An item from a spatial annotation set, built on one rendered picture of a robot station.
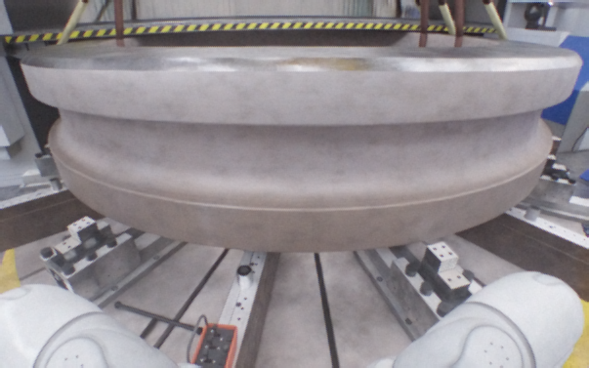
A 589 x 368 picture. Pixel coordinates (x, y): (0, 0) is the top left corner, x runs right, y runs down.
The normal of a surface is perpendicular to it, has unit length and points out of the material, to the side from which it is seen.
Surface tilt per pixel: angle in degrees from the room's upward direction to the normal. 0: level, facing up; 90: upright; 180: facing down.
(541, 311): 17
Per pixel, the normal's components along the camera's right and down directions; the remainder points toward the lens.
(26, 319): -0.07, -0.79
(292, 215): -0.02, 0.48
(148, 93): -0.26, 0.47
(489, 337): 0.01, -0.55
